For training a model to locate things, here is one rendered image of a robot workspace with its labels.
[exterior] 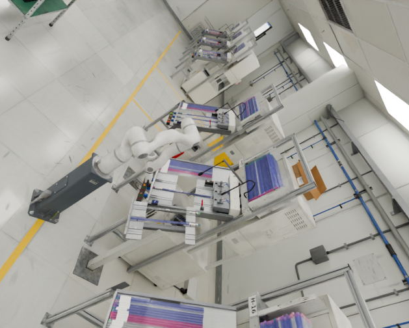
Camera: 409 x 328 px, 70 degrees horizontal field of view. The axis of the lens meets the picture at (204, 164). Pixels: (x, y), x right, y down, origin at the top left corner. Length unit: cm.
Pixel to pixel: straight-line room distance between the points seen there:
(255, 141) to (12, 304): 280
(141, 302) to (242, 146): 238
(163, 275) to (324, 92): 394
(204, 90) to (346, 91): 298
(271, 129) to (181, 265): 187
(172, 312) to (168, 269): 117
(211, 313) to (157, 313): 31
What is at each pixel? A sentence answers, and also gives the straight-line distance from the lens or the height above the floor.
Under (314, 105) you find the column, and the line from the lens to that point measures 551.
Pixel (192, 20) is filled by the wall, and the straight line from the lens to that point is 1068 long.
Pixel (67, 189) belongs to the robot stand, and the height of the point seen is 41.
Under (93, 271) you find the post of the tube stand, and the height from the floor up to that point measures 1.
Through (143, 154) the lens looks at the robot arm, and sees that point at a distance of 198.
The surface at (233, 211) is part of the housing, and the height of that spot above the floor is 124.
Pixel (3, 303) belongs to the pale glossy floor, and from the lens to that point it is 239.
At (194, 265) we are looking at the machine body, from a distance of 289.
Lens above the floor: 210
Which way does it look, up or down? 22 degrees down
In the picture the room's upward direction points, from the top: 60 degrees clockwise
